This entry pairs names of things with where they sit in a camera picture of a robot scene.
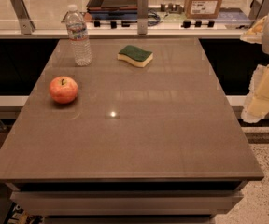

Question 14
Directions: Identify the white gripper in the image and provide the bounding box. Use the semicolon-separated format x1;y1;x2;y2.
240;13;269;123

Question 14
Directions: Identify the clear plastic water bottle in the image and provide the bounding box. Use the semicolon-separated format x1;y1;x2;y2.
65;5;92;66

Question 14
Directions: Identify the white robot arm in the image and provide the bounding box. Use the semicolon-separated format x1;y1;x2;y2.
240;12;269;123

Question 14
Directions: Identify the cardboard box with label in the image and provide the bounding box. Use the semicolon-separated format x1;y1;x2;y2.
184;0;222;19

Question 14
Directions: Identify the green and yellow sponge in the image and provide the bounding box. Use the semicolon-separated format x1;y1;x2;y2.
117;45;153;68

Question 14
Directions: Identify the red apple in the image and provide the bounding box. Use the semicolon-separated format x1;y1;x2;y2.
49;76;78;104

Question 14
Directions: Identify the right metal railing bracket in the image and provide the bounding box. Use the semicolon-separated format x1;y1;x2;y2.
248;0;269;21

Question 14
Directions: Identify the metal railing bracket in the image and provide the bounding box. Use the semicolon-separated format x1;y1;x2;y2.
137;0;149;35
248;0;269;21
10;0;35;35

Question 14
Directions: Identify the middle metal railing bracket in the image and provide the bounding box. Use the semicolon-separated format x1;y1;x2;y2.
137;0;149;35

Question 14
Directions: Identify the left metal railing bracket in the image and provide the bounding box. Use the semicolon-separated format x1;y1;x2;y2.
10;0;35;35

